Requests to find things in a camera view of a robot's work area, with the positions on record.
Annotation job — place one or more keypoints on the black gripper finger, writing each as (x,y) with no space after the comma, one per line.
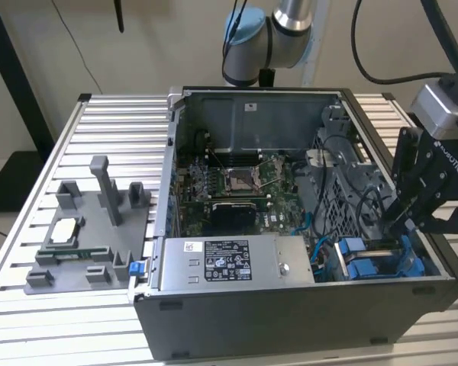
(423,213)
(404,164)

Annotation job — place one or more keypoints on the hard disk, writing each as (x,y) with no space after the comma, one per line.
(351,244)

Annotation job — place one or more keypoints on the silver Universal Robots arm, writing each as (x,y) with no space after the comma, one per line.
(252,53)

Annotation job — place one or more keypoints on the blue disk carrier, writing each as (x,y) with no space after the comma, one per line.
(362,268)

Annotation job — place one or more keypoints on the gray metal disk bay cage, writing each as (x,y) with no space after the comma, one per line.
(337,213)

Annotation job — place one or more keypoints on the black RAM slot bank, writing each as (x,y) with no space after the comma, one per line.
(240,195)
(233,156)

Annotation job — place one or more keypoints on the black table corner cap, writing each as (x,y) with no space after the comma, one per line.
(388,96)
(84,97)

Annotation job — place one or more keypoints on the green motherboard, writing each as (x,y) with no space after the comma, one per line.
(280,179)

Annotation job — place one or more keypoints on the thin metal locking lever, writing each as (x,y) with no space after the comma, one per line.
(217,159)
(273,177)

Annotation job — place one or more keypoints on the CPU socket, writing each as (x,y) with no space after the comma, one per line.
(241,182)

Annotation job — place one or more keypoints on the silver power supply unit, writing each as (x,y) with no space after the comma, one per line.
(263,263)

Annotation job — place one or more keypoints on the black graphics card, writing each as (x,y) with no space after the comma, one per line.
(233,215)

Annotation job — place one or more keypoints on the black open PC case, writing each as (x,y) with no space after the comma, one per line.
(252,324)

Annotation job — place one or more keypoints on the blue case latch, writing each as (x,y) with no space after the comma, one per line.
(136,268)

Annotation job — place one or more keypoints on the gray parts rack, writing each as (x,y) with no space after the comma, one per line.
(91,228)

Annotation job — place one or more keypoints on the black hanging antenna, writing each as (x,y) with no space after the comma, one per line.
(119,19)

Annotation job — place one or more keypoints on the green RAM stick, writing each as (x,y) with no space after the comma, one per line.
(84,252)

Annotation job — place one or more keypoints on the silver CPU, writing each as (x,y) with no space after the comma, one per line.
(65,230)

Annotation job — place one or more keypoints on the black stand with base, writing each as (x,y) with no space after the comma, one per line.
(15,76)

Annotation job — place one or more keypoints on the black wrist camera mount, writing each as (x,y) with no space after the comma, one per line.
(452,223)

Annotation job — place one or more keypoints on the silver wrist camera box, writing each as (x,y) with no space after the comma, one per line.
(435,110)

